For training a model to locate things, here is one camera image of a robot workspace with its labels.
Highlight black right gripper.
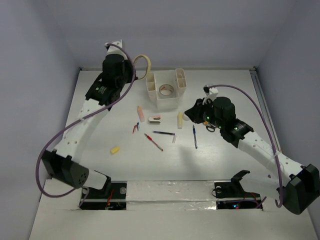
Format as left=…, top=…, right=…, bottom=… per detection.
left=183, top=97, right=224, bottom=129

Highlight small clear tape roll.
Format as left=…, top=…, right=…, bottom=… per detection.
left=182, top=113, right=190, bottom=121

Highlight yellow highlighter marker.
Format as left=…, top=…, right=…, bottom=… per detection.
left=177, top=112, right=183, bottom=129

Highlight large clear packing tape roll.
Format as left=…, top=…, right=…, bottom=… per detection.
left=159, top=84, right=175, bottom=97

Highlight yellow eraser block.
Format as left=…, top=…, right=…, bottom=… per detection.
left=110, top=146, right=120, bottom=154

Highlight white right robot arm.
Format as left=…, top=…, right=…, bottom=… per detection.
left=184, top=85, right=320, bottom=215

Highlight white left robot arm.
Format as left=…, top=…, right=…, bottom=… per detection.
left=35, top=40, right=137, bottom=198

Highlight blue ballpoint pen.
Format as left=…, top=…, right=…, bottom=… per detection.
left=192, top=125, right=198, bottom=149

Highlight clear pen cap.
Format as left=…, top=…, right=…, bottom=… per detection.
left=172, top=135, right=177, bottom=143

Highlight purple gel pen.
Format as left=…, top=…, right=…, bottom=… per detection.
left=152, top=131, right=176, bottom=136

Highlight white perforated organizer basket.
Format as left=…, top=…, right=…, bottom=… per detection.
left=145, top=68, right=187, bottom=112

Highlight pink highlighter marker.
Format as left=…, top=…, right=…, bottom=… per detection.
left=137, top=106, right=145, bottom=123

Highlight red gel pen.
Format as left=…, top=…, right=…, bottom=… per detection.
left=144, top=133, right=164, bottom=152

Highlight black handled scissors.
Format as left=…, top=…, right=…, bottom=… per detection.
left=205, top=124, right=216, bottom=133

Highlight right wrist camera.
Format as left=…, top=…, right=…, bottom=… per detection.
left=202, top=85, right=219, bottom=105

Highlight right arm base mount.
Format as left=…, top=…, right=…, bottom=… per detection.
left=211, top=170, right=263, bottom=210

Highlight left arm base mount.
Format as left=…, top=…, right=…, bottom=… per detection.
left=79, top=181, right=127, bottom=211

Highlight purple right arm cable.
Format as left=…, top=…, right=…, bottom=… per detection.
left=203, top=84, right=286, bottom=209

